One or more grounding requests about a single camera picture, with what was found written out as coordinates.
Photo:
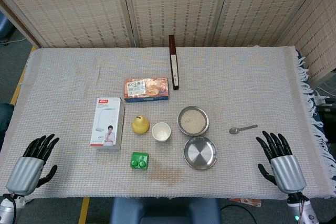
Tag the black and silver left hand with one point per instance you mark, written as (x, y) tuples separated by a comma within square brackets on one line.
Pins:
[(25, 172)]

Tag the black and silver right hand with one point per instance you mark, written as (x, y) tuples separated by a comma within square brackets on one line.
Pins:
[(287, 174)]

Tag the metal spoon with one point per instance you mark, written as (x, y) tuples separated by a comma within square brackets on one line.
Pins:
[(233, 130)]

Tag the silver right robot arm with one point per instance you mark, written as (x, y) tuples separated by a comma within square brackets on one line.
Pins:
[(302, 213)]

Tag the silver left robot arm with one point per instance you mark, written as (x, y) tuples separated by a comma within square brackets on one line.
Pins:
[(6, 211)]

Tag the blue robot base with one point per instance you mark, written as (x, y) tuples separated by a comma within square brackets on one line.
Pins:
[(162, 211)]

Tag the steel bowl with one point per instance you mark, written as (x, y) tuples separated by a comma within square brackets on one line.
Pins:
[(179, 127)]

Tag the white paper cup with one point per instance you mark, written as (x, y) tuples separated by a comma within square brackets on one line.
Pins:
[(161, 132)]

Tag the orange printed package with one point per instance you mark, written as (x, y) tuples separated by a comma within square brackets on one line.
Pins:
[(246, 202)]

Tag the black equipment box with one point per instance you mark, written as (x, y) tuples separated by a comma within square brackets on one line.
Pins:
[(326, 119)]

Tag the empty steel plate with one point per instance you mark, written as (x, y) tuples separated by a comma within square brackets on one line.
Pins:
[(200, 153)]

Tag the white desk lamp box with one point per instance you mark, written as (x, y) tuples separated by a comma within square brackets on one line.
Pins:
[(106, 121)]

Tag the beige woven tablecloth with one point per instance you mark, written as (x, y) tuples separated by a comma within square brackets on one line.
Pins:
[(65, 77)]

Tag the green toy building block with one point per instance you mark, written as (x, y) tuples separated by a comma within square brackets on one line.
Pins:
[(139, 161)]

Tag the yellow pear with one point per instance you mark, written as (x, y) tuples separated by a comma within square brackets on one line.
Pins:
[(140, 125)]

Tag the woven folding screen panel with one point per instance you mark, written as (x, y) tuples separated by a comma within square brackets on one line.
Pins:
[(65, 6), (178, 3), (315, 37), (262, 6)]

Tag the orange and blue cookie box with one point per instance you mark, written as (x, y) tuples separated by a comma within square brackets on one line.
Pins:
[(147, 89)]

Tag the blue office chair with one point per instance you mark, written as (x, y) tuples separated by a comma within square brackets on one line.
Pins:
[(5, 26)]

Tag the dark red narrow box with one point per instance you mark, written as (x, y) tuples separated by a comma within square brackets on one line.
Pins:
[(174, 64)]

